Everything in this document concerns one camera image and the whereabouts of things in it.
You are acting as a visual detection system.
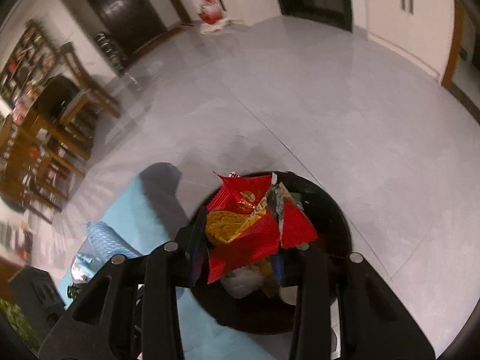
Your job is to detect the metal shoe rack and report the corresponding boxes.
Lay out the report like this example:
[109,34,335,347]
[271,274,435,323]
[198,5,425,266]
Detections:
[94,32,128,76]

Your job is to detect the blue patterned rug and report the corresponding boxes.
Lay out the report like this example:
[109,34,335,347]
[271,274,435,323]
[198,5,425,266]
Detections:
[40,163,272,359]

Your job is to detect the red snack bag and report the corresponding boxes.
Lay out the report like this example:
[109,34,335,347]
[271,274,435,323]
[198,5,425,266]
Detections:
[205,172,318,284]

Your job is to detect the wooden dining table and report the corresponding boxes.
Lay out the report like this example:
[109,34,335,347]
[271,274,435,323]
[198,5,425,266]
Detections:
[21,75,91,160]

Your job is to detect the green potted plant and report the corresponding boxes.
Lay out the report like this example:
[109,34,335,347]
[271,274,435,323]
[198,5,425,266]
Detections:
[0,298,41,354]

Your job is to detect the wooden dining chair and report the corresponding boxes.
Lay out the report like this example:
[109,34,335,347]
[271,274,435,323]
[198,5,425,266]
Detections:
[58,42,120,118]
[1,115,85,222]

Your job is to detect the wall display shelf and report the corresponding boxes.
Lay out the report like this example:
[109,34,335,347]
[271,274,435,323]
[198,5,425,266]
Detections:
[1,19,59,109]

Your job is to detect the light blue face mask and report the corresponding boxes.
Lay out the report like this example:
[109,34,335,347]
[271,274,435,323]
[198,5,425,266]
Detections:
[70,222,142,284]

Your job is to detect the red white gift bag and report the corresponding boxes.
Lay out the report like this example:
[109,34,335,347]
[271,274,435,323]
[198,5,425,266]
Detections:
[198,0,245,36]

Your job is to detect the dark entrance door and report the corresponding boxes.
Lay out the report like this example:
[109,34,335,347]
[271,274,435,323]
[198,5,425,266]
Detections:
[87,0,167,57]

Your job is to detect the white plastic bag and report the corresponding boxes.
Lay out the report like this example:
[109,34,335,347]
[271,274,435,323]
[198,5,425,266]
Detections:
[220,266,264,299]

